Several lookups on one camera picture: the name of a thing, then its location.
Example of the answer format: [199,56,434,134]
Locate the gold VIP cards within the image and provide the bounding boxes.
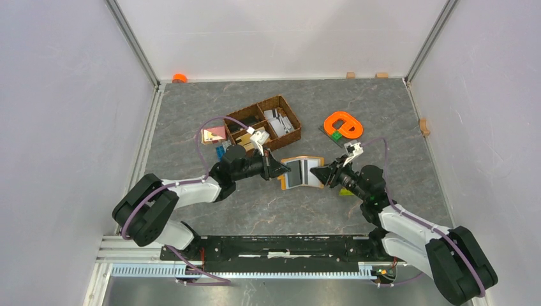
[235,127,270,151]

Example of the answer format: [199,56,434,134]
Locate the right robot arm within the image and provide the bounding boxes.
[310,156,499,305]

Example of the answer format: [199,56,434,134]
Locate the purple cable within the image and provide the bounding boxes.
[120,116,250,286]
[359,137,487,298]

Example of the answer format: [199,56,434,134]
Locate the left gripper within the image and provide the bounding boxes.
[232,145,290,181]

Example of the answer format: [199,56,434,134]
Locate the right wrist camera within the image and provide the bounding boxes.
[343,140,364,167]

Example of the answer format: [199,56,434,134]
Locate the brown woven basket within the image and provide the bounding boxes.
[224,95,302,155]

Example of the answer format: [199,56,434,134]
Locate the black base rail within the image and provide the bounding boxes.
[180,235,401,273]

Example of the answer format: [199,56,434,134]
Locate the orange plastic ring toy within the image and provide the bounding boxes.
[322,111,364,140]

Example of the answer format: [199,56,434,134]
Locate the orange tape roll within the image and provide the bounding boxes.
[172,73,188,84]

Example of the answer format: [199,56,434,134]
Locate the blue toy brick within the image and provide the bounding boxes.
[215,140,231,160]

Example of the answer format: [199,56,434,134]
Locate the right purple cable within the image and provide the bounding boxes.
[359,137,487,298]

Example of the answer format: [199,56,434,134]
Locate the yellow leather card holder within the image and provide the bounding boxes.
[278,156,325,190]

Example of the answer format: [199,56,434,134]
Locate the silver cards pile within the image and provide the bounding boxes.
[263,108,295,137]

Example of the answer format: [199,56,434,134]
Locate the black cards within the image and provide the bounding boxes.
[227,115,260,133]

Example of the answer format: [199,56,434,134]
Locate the pink card box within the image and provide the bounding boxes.
[201,126,227,145]

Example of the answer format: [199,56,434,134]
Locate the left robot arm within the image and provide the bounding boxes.
[112,145,291,260]

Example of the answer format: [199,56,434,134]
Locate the pink and green brick stack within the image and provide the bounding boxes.
[339,188,353,196]

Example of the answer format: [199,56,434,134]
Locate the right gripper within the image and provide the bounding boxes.
[310,154,369,201]

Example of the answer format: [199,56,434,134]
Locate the wooden clip on wall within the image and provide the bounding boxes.
[419,118,431,137]

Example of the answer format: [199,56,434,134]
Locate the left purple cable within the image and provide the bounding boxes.
[120,116,250,286]

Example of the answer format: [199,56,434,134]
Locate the green toy brick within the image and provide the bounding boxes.
[330,131,343,142]

